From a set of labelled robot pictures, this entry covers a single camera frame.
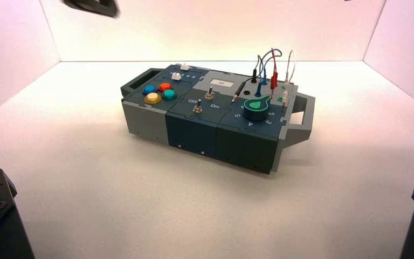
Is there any green rotary knob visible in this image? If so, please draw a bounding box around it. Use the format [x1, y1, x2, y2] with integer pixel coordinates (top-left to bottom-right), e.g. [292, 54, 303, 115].
[243, 95, 272, 122]

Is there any blue banana plug cable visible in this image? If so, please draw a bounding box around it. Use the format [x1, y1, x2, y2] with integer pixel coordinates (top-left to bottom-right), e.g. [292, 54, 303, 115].
[254, 48, 283, 98]

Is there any grey and blue control box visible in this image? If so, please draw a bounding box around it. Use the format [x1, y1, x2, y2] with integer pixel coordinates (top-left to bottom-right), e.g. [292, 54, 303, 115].
[120, 63, 316, 175]

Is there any yellow round push button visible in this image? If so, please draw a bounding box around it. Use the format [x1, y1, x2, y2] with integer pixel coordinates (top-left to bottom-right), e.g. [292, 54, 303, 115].
[144, 92, 163, 105]

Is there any black probe cable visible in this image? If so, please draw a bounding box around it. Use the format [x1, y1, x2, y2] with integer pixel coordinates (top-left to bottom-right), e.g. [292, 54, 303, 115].
[231, 69, 259, 105]

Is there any white banana plug cable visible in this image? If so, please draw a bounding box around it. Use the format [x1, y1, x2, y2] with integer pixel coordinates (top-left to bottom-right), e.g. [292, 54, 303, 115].
[281, 49, 296, 112]

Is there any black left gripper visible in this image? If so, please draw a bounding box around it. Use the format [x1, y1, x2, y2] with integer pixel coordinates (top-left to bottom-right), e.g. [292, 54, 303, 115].
[63, 0, 121, 18]

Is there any red banana plug cable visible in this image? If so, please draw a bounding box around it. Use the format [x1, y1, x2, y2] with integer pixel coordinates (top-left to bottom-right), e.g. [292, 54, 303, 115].
[269, 47, 279, 96]

